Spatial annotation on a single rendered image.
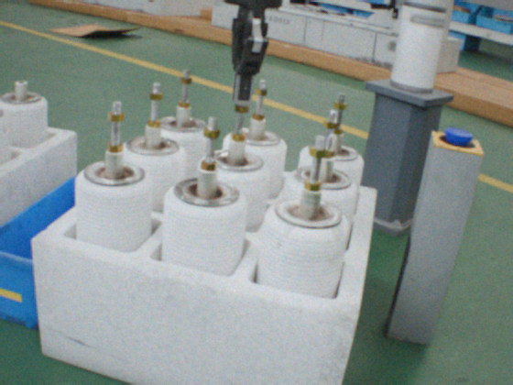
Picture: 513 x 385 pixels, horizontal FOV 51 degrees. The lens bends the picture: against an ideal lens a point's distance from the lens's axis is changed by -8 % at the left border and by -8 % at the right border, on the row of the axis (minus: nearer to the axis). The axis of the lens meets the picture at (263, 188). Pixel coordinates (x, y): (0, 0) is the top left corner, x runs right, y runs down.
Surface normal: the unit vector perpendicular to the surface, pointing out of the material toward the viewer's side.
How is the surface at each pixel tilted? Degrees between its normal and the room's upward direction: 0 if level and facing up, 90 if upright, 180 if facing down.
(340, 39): 90
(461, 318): 0
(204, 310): 90
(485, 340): 0
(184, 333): 90
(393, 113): 90
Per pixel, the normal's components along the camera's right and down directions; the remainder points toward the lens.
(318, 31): -0.67, 0.21
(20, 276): -0.22, 0.38
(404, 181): 0.05, 0.38
